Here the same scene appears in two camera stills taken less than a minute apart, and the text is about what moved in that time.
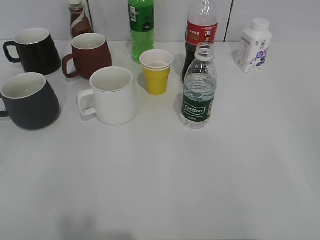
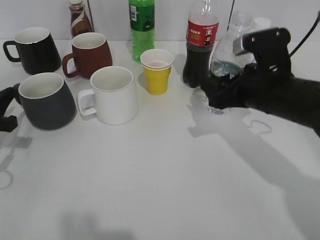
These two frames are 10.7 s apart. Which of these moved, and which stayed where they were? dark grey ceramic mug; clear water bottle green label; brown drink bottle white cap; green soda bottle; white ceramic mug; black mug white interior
Moved: clear water bottle green label; dark grey ceramic mug
Stayed: brown drink bottle white cap; black mug white interior; green soda bottle; white ceramic mug
